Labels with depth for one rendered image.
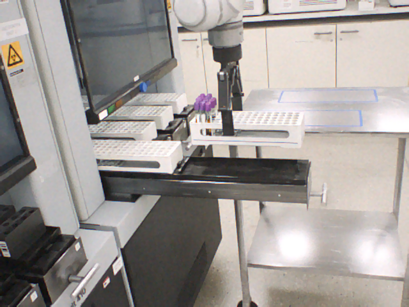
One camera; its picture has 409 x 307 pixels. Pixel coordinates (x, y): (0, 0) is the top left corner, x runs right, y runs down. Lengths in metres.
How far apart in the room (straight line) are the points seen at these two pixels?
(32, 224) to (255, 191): 0.52
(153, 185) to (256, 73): 2.39
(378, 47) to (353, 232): 1.82
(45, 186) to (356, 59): 2.71
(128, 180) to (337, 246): 0.89
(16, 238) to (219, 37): 0.64
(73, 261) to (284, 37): 2.67
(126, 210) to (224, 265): 1.00
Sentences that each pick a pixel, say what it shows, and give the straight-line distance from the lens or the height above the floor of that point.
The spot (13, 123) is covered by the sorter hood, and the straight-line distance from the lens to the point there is 0.91.
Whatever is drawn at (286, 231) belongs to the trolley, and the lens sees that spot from 1.80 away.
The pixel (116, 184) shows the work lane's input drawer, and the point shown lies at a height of 0.78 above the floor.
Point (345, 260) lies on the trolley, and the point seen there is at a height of 0.28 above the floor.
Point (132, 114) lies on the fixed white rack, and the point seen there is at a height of 0.86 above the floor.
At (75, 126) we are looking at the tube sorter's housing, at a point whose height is 0.98.
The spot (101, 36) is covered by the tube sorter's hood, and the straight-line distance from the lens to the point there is 1.19.
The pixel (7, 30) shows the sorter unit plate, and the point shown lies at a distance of 0.94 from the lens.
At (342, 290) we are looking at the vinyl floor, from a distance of 1.96.
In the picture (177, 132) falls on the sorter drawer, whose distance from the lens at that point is 1.46.
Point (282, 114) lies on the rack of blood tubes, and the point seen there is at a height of 0.92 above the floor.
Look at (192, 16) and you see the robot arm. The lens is 0.87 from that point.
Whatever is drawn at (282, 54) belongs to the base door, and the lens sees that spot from 3.36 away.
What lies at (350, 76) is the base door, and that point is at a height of 0.43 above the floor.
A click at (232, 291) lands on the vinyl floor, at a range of 1.95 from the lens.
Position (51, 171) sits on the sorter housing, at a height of 0.93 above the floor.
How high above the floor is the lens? 1.32
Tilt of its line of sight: 24 degrees down
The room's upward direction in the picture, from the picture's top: 7 degrees counter-clockwise
